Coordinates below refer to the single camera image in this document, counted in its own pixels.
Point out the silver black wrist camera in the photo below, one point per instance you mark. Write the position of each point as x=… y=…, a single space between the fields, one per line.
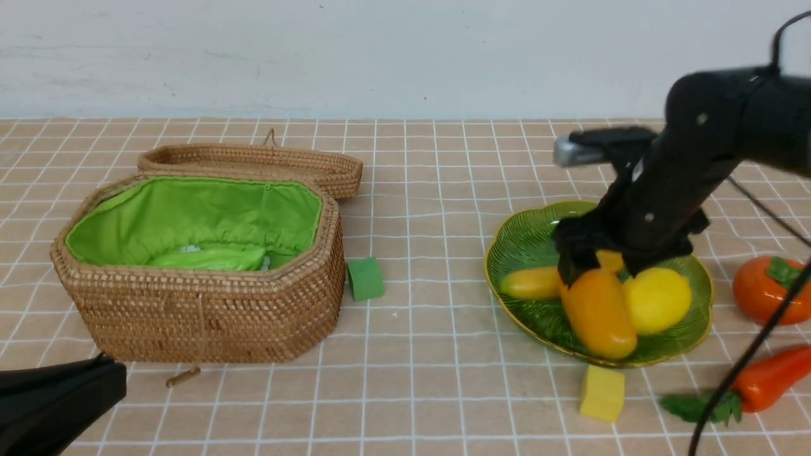
x=620 y=147

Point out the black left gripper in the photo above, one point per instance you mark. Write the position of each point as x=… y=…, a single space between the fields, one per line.
x=44 y=410

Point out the wooden basket toggle clasp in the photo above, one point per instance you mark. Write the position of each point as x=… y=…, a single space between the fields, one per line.
x=182 y=377

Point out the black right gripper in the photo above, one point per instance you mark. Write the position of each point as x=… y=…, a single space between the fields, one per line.
x=642 y=240

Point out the yellow toy lemon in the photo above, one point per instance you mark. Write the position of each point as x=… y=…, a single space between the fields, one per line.
x=656 y=299

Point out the woven wicker basket green lining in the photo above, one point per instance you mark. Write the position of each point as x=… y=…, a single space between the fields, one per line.
x=135 y=312

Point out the orange yellow toy mango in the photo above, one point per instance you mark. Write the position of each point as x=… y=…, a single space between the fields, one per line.
x=595 y=308

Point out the woven wicker basket lid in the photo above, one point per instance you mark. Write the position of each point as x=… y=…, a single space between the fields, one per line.
x=337 y=174

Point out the green toy cucumber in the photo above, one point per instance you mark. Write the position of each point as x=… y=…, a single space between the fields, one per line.
x=214 y=257

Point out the green glass leaf plate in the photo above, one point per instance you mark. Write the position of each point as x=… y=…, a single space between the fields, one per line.
x=524 y=240

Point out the yellow foam cube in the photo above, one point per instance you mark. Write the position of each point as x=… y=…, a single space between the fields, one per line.
x=602 y=394

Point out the green foam cube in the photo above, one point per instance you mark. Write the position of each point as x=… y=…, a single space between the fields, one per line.
x=365 y=279

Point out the yellow toy banana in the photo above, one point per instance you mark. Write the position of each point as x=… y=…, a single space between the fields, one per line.
x=544 y=283

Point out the orange toy persimmon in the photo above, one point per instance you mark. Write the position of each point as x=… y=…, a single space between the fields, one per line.
x=761 y=283

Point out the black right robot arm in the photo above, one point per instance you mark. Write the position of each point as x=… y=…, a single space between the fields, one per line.
x=713 y=121

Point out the orange toy carrot green leaves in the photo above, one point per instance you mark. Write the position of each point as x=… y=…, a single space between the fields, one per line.
x=759 y=386

